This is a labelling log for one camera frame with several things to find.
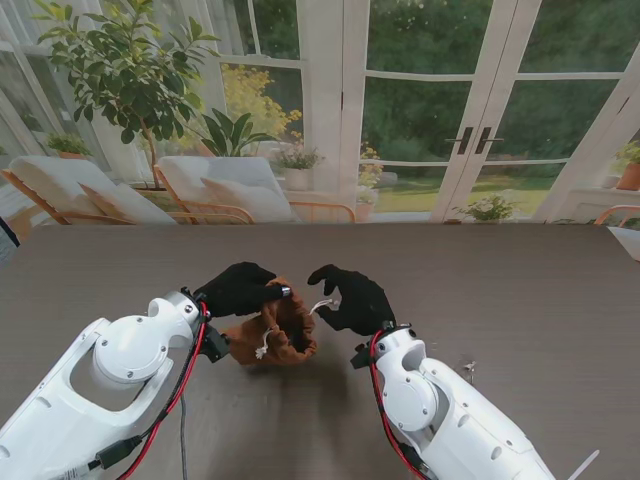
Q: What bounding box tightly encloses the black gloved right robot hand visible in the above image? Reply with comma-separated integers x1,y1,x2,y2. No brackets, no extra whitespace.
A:
306,264,399,338

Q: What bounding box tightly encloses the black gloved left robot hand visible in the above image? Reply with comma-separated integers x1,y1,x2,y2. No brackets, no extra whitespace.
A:
192,262,294,320

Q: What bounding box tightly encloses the brown corduroy drawstring bag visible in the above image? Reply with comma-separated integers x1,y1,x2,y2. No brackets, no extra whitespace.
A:
219,273,342,369

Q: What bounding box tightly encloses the printed garden room backdrop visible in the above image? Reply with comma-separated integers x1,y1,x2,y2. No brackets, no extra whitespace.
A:
0,0,640,226

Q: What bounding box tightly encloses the dark object at table edge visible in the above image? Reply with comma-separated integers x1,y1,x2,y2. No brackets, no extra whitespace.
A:
0,215,22,274

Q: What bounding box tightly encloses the white paper sheet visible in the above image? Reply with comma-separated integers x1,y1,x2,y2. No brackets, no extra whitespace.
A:
607,225,640,261

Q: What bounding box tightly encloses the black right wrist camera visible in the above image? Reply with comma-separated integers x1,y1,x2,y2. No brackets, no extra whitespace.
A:
350,342,374,370

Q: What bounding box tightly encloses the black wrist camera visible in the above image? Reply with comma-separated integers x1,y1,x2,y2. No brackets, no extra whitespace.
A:
350,342,374,370
202,324,232,362

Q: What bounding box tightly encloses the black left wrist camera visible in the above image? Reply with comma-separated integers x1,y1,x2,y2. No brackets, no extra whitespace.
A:
202,324,232,362

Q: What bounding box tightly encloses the red black right arm cable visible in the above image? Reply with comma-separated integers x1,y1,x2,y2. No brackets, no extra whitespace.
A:
368,332,431,480

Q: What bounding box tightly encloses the red black arm cable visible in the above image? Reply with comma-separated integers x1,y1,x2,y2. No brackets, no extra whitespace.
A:
117,299,211,480
368,332,431,480

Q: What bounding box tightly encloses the red black left arm cable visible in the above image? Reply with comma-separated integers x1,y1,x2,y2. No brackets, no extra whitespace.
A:
117,299,211,480

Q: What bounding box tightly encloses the thin grey hanging cable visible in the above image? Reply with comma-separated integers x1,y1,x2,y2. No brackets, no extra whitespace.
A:
178,394,190,480

